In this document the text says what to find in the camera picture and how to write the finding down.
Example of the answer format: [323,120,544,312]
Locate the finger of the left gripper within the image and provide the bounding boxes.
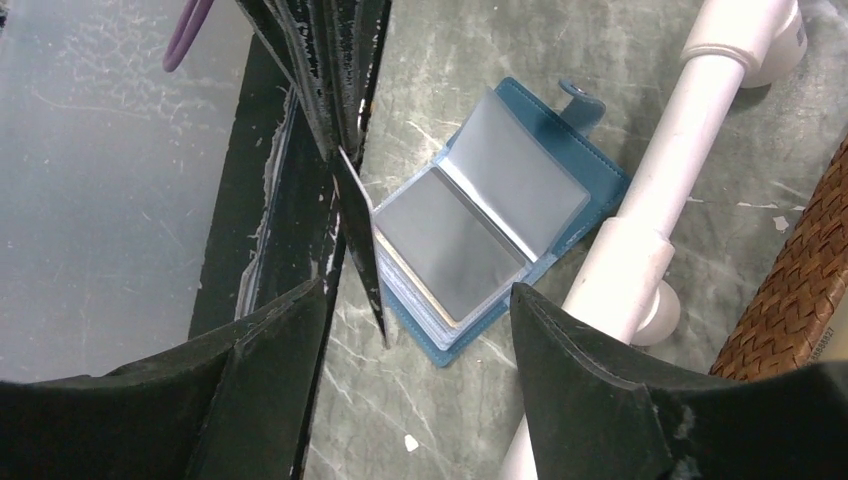
[237,0,392,164]

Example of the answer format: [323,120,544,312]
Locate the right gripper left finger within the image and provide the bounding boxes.
[1,280,327,479]

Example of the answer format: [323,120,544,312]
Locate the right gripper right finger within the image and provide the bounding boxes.
[510,283,847,479]

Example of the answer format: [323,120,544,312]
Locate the blue card holder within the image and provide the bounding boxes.
[373,77,630,368]

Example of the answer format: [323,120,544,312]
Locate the black credit card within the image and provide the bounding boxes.
[333,146,389,348]

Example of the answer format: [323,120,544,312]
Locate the brown wicker divided basket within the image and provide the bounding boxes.
[709,140,847,381]

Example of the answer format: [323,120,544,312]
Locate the white PVC pipe frame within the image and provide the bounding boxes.
[496,0,810,480]

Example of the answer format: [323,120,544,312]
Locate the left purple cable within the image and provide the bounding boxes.
[162,0,216,74]

